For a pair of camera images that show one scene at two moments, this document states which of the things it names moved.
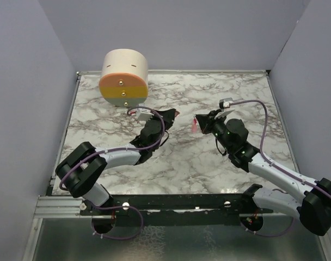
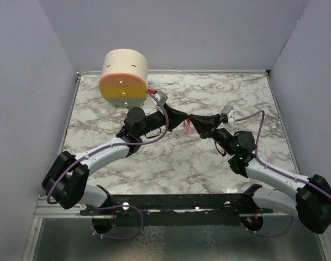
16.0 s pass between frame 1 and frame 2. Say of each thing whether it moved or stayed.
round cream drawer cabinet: stayed
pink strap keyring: moved
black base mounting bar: stayed
